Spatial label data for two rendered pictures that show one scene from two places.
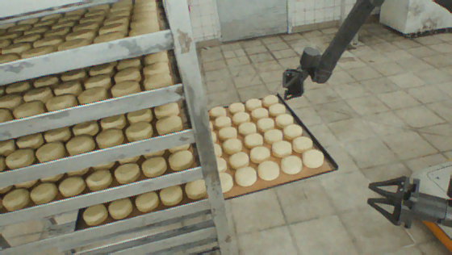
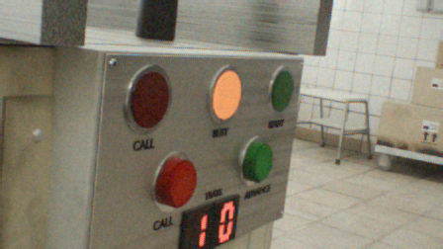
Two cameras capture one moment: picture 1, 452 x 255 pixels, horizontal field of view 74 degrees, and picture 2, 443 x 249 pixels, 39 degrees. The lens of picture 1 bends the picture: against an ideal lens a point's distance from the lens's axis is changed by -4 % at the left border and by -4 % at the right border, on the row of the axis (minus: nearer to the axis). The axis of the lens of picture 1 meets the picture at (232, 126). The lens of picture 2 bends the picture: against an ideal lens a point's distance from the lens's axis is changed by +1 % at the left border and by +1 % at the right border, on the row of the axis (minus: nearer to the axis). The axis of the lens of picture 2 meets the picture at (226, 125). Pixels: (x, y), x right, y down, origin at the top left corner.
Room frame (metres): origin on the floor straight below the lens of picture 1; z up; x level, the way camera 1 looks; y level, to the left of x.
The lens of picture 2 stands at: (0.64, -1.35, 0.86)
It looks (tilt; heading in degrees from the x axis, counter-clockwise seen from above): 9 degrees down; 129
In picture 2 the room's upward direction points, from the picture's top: 7 degrees clockwise
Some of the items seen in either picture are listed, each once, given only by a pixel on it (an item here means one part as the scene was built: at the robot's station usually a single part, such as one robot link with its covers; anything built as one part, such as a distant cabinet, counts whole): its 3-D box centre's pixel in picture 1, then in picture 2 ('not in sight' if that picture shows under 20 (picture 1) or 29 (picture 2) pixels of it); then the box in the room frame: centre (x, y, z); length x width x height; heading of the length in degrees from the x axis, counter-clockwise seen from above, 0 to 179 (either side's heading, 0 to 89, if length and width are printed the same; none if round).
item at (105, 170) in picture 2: not in sight; (199, 151); (0.36, -1.03, 0.77); 0.24 x 0.04 x 0.14; 97
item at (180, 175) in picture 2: not in sight; (173, 182); (0.38, -1.08, 0.76); 0.03 x 0.02 x 0.03; 97
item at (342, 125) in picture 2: not in sight; (333, 124); (-1.58, 2.61, 0.23); 0.45 x 0.45 x 0.46; 86
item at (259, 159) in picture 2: not in sight; (254, 161); (0.37, -0.98, 0.76); 0.03 x 0.02 x 0.03; 97
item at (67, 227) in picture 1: (131, 211); not in sight; (0.83, 0.42, 0.60); 0.64 x 0.03 x 0.03; 99
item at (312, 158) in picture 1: (312, 158); not in sight; (0.57, -0.18, 0.96); 0.05 x 0.05 x 0.02
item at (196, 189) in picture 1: (196, 188); not in sight; (0.52, 0.10, 0.96); 0.05 x 0.05 x 0.02
